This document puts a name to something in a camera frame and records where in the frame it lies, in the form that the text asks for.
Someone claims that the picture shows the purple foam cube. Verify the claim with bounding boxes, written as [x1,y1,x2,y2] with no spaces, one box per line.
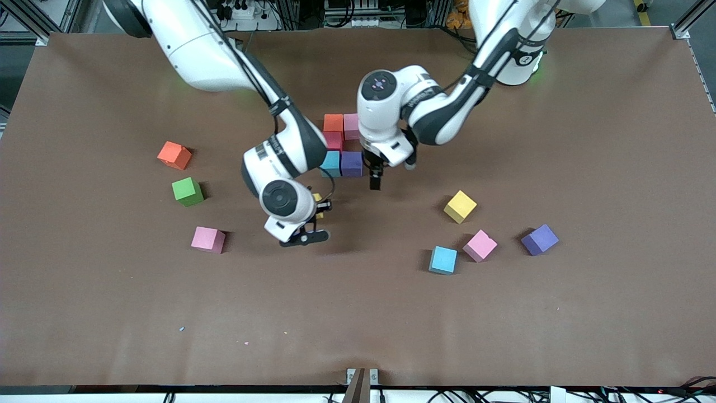
[521,224,560,257]
[341,151,364,178]

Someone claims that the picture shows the blue foam cube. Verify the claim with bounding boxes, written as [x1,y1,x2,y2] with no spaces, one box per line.
[319,150,342,178]
[428,246,458,275]

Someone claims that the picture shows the paper table cover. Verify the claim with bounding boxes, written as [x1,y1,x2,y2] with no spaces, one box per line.
[0,28,716,388]

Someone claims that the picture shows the green foam cube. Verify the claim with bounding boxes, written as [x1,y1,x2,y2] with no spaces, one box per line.
[171,177,205,208]

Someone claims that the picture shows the white equipment box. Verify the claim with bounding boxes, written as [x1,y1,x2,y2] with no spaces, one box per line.
[323,0,387,29]

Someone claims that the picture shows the pile of orange objects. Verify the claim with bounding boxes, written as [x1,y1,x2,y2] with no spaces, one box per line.
[446,0,476,30]

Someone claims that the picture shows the white power strip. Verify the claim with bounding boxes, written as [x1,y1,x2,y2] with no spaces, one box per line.
[217,0,280,31]

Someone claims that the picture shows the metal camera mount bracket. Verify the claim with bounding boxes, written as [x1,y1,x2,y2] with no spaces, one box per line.
[346,368,379,403]

